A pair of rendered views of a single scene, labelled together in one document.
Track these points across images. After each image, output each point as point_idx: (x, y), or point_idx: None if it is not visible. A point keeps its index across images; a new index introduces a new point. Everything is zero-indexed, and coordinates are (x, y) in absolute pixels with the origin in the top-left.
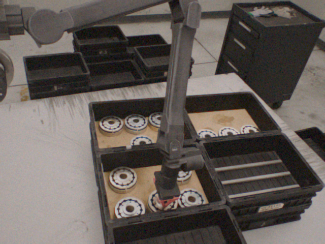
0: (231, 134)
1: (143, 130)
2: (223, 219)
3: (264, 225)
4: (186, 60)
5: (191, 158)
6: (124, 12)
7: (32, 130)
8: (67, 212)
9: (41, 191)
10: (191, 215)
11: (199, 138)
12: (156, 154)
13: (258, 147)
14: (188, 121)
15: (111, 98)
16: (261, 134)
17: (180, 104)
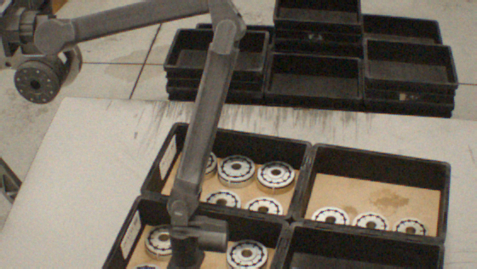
0: (353, 226)
1: (242, 185)
2: None
3: None
4: (215, 95)
5: (209, 233)
6: (137, 25)
7: (117, 144)
8: (100, 261)
9: (87, 226)
10: None
11: (297, 217)
12: None
13: (399, 258)
14: (301, 186)
15: (254, 122)
16: (403, 237)
17: (198, 154)
